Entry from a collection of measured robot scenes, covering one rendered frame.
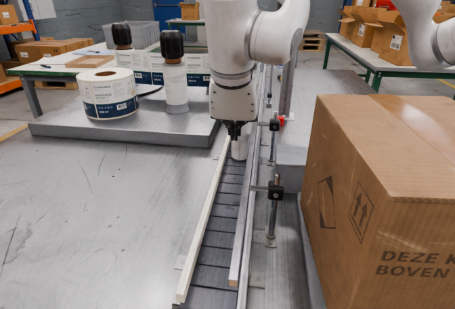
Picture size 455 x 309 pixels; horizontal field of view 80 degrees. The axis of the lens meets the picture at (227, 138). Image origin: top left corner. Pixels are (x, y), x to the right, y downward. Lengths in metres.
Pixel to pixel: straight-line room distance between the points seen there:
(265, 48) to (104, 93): 0.74
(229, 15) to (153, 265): 0.46
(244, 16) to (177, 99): 0.66
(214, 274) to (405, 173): 0.32
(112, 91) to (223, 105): 0.58
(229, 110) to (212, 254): 0.28
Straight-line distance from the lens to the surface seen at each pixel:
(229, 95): 0.53
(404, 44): 2.62
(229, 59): 0.47
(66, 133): 1.13
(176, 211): 0.68
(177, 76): 1.02
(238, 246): 0.43
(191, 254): 0.48
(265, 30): 0.43
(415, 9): 0.85
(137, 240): 0.64
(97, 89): 1.06
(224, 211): 0.60
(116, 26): 1.36
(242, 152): 0.73
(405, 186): 0.32
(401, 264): 0.38
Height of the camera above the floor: 1.29
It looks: 28 degrees down
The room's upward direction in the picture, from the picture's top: straight up
